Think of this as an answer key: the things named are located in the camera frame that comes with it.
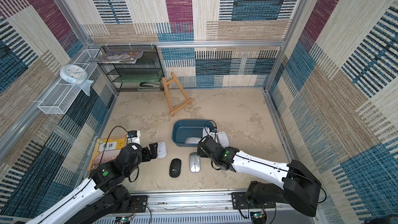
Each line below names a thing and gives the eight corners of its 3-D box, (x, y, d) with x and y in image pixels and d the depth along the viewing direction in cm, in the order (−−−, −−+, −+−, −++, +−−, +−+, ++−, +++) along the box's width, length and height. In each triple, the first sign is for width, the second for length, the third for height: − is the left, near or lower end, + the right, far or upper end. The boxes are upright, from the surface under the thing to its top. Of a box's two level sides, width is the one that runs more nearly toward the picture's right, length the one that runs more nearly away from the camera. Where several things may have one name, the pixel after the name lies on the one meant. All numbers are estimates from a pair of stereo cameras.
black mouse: (169, 177, 83) (168, 176, 81) (171, 160, 89) (170, 158, 87) (180, 177, 83) (180, 176, 81) (182, 160, 89) (181, 158, 87)
